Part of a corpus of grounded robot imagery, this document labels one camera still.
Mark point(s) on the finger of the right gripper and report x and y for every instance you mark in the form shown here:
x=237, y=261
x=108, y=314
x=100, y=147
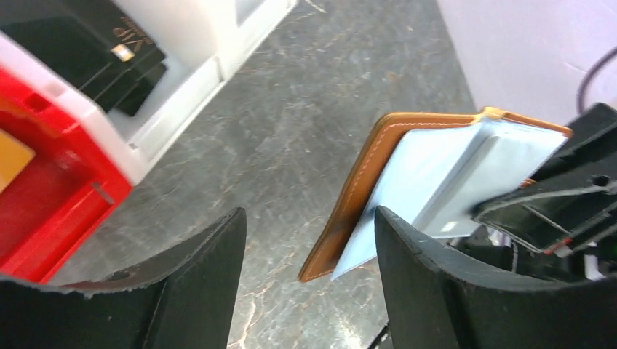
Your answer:
x=572, y=200

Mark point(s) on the red plastic bin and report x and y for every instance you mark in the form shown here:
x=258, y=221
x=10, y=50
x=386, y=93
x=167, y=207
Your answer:
x=64, y=190

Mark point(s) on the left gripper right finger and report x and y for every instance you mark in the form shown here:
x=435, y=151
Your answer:
x=438, y=297

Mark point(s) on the white divided plastic bin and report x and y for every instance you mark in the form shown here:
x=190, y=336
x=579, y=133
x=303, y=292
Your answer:
x=205, y=43

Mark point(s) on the brown leather card holder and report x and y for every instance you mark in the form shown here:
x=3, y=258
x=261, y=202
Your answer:
x=431, y=169

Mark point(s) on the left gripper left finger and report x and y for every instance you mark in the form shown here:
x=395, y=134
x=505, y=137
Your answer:
x=183, y=297

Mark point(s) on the gold card in red bin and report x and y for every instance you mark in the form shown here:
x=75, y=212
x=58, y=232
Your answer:
x=15, y=156

